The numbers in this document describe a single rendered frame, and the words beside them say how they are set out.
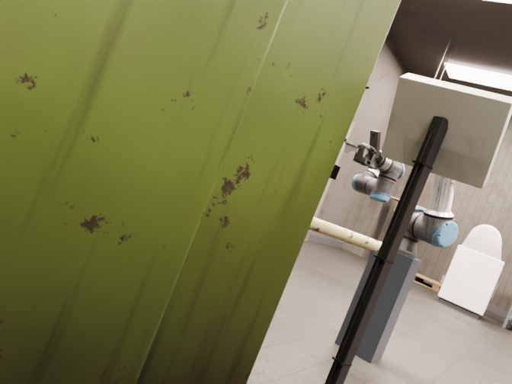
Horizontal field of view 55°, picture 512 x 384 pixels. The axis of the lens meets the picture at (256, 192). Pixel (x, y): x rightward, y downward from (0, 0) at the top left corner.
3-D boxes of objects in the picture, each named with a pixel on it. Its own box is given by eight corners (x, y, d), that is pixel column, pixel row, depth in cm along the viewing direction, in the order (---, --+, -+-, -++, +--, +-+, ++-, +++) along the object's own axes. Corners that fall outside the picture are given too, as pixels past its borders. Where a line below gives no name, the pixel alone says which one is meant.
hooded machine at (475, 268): (486, 319, 723) (520, 238, 719) (481, 321, 675) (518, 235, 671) (440, 298, 760) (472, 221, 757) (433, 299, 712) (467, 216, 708)
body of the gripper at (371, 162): (363, 162, 216) (379, 171, 223) (370, 145, 215) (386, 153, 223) (351, 159, 222) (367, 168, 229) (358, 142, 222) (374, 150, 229)
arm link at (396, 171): (401, 183, 233) (410, 163, 232) (386, 175, 225) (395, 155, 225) (387, 178, 240) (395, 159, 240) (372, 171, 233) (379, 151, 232)
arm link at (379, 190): (375, 201, 242) (384, 177, 241) (391, 206, 232) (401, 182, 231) (361, 195, 237) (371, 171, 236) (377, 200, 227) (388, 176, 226)
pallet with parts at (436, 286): (470, 303, 888) (476, 288, 887) (465, 304, 826) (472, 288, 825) (414, 279, 943) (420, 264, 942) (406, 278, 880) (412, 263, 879)
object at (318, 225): (372, 251, 186) (377, 238, 186) (382, 256, 182) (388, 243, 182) (291, 224, 160) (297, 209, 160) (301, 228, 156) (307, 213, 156)
